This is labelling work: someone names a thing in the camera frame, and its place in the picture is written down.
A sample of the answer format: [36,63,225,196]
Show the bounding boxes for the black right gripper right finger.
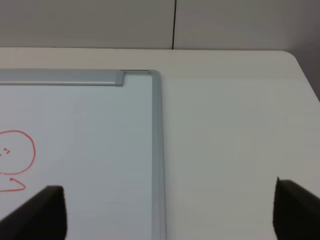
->
[272,178,320,240]

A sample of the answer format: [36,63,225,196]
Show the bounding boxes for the white aluminium-framed whiteboard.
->
[0,69,166,240]

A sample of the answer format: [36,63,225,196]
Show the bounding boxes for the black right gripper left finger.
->
[0,185,68,240]

